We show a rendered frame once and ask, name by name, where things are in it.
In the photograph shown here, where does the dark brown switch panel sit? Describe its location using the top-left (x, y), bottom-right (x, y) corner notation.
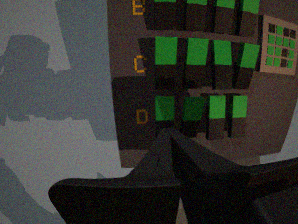
top-left (106, 0), bottom-right (298, 168)

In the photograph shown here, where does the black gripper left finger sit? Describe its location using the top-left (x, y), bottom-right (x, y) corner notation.
top-left (48, 129), bottom-right (181, 224)

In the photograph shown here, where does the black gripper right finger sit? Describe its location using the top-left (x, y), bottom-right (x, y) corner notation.
top-left (168, 128), bottom-right (298, 224)

